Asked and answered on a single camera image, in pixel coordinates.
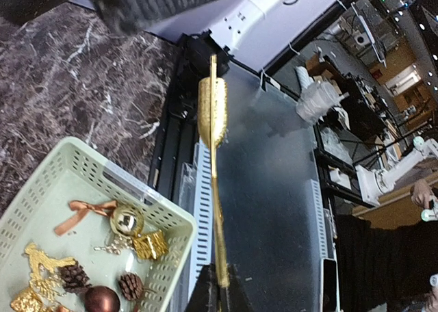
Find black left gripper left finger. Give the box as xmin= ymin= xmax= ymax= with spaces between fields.
xmin=185 ymin=263 xmax=220 ymax=312

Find gold gift box ornament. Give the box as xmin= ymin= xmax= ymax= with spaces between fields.
xmin=132 ymin=230 xmax=168 ymax=260
xmin=10 ymin=287 xmax=43 ymax=312

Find cream perforated plastic basket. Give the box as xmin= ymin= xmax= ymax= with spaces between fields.
xmin=1 ymin=137 xmax=197 ymax=311

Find white slotted cable duct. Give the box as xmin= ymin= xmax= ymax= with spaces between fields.
xmin=191 ymin=139 xmax=213 ymax=278

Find black front table rail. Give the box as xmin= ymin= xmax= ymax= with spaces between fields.
xmin=147 ymin=32 xmax=208 ymax=203

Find gold reindeer ornament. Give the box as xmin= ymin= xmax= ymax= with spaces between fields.
xmin=25 ymin=243 xmax=76 ymax=285

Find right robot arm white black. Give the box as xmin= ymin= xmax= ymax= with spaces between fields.
xmin=1 ymin=0 xmax=335 ymax=57

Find brown ball ornament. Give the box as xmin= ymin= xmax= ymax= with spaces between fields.
xmin=84 ymin=286 xmax=120 ymax=312

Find shiny gold ball ornament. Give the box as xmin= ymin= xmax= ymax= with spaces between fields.
xmin=109 ymin=204 xmax=144 ymax=237

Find gold bead cluster ornament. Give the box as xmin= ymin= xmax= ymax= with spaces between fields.
xmin=93 ymin=235 xmax=134 ymax=255

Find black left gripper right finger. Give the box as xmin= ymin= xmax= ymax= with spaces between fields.
xmin=220 ymin=264 xmax=253 ymax=312

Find pine cone ornament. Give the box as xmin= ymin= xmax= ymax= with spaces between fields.
xmin=118 ymin=273 xmax=143 ymax=301
xmin=58 ymin=260 xmax=92 ymax=294

